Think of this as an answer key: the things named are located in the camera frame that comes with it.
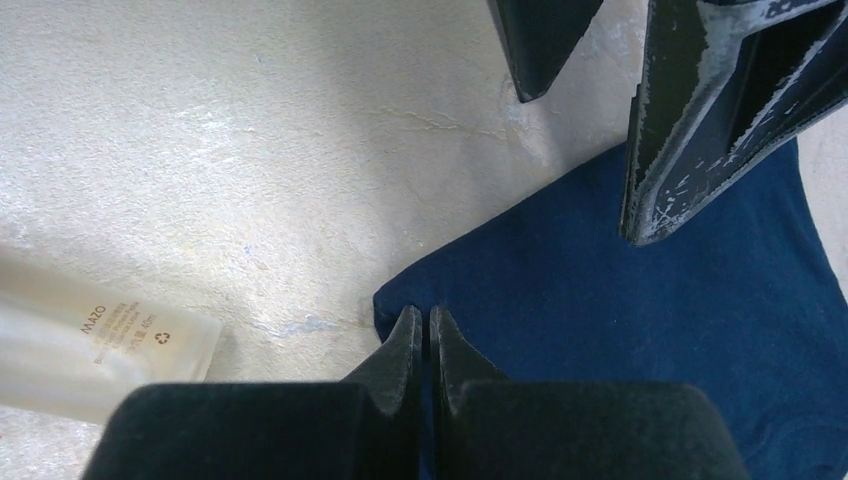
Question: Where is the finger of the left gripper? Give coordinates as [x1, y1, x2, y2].
[619, 1, 847, 246]
[489, 0, 603, 103]

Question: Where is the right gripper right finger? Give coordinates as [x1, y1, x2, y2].
[429, 307, 748, 479]

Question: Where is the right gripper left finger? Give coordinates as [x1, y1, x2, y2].
[84, 307, 423, 479]

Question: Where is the navy blue garment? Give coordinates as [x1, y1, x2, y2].
[373, 141, 847, 479]

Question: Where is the clear gold perfume bottle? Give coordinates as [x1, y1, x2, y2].
[1, 257, 222, 423]

